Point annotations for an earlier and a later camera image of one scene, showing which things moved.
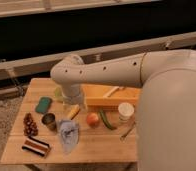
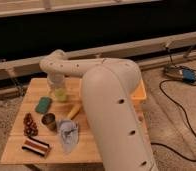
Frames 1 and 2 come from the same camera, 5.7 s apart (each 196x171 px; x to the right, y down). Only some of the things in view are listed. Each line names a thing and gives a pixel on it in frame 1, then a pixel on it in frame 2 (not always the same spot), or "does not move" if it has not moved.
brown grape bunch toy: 29,126 does not move
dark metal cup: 48,120 does not move
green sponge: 43,104 does not move
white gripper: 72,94 -> 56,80
